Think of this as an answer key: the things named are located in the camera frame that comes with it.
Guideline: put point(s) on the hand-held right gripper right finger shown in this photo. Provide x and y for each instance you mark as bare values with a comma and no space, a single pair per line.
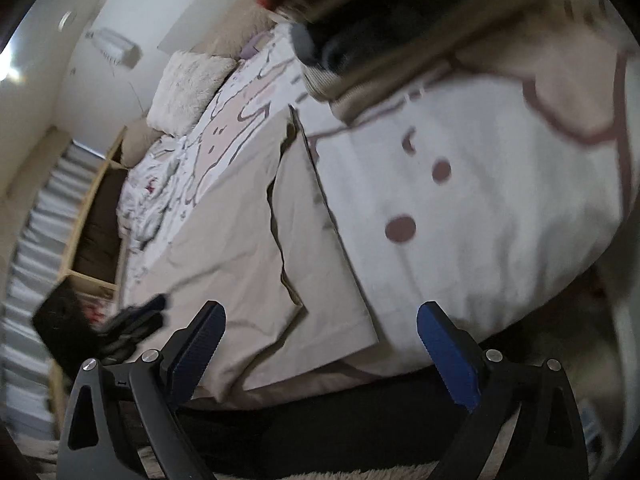
447,355

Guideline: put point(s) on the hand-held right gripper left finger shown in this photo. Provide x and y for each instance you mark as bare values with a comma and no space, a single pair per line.
200,350

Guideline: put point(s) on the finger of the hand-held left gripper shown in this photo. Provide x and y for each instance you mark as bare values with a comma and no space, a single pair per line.
130,335
147,306

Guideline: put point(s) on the beige garment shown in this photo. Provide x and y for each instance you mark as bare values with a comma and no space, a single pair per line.
235,270

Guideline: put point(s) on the white garment with red print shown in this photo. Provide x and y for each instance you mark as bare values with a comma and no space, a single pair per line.
145,200

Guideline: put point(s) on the stack of folded clothes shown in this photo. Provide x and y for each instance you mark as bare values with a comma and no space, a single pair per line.
380,25

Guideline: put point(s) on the clear case with red doll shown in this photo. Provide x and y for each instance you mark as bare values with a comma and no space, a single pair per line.
105,304

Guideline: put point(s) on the grey curtain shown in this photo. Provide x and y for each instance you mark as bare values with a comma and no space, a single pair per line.
35,240

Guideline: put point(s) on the long wooden bedside shelf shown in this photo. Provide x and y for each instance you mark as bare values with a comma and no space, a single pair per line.
95,185

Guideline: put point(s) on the fluffy grey rug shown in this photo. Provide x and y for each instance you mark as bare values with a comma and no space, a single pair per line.
360,474

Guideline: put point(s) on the bear print bedsheet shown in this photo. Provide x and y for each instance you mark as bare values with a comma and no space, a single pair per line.
475,200

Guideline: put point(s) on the long beige plush pillow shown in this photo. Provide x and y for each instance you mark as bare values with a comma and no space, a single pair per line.
137,145

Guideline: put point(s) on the fluffy white pillow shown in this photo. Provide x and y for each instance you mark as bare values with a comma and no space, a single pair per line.
190,90

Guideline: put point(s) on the round ceiling light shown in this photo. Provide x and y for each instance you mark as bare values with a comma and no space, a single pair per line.
65,20

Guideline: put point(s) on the white hanging wall bag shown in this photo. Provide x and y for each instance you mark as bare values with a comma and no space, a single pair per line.
115,46

